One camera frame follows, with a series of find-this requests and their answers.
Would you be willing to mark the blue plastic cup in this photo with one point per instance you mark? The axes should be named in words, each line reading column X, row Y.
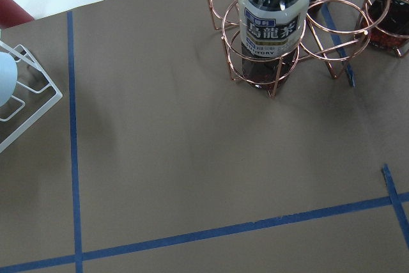
column 8, row 77

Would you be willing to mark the copper wire bottle rack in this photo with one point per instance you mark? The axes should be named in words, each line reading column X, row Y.
column 320, row 39

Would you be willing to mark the white wire cup rack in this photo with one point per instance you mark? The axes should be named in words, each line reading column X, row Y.
column 35, row 94

